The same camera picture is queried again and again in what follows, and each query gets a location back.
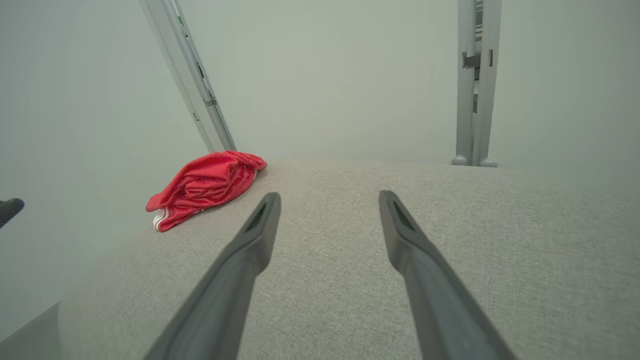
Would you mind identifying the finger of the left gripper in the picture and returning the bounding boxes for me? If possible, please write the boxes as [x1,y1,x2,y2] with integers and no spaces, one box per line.
[0,198,25,229]

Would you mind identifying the red white basketball jersey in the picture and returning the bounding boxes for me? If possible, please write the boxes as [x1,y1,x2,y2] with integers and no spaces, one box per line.
[145,150,267,233]

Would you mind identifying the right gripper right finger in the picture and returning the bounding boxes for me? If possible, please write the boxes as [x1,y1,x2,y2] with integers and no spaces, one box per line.
[378,190,518,360]

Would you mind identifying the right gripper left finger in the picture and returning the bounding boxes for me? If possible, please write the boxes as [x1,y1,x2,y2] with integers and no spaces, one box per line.
[142,192,282,360]

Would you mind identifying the grey partition post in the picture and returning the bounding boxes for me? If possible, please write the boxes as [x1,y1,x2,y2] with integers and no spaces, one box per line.
[451,0,476,167]
[472,0,502,168]
[138,0,237,153]

